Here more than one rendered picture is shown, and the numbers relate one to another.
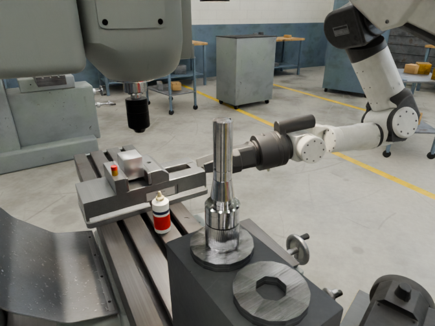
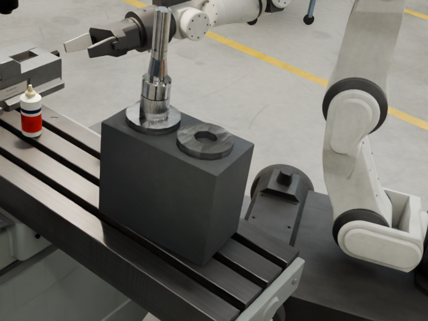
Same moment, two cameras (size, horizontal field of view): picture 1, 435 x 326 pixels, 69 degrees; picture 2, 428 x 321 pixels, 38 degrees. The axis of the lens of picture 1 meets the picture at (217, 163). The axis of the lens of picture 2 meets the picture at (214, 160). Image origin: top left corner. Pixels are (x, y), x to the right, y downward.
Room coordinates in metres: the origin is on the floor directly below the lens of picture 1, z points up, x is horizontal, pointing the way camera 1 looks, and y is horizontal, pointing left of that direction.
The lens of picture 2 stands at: (-0.44, 0.32, 1.65)
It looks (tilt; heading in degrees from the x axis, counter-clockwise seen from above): 34 degrees down; 331
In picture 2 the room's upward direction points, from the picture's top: 9 degrees clockwise
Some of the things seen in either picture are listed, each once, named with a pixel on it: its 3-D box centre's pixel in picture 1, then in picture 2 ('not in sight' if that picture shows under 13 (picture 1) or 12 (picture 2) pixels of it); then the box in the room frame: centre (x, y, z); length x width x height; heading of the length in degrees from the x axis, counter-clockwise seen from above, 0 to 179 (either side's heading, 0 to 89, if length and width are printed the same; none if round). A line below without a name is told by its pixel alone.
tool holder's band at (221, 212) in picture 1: (222, 205); (156, 80); (0.36, -0.01, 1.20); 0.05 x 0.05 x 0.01
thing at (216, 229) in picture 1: (222, 225); (155, 99); (0.36, -0.01, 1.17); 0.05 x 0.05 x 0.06
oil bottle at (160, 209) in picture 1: (160, 211); (30, 109); (0.65, 0.14, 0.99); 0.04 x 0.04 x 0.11
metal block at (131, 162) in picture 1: (130, 164); not in sight; (0.79, 0.24, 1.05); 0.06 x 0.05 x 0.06; 31
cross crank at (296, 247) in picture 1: (289, 252); not in sight; (0.91, -0.26, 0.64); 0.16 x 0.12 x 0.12; 119
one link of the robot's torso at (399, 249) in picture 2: not in sight; (381, 225); (0.43, -0.69, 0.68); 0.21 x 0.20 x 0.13; 50
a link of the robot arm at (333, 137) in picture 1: (311, 140); (190, 14); (0.76, -0.24, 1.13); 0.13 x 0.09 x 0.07; 105
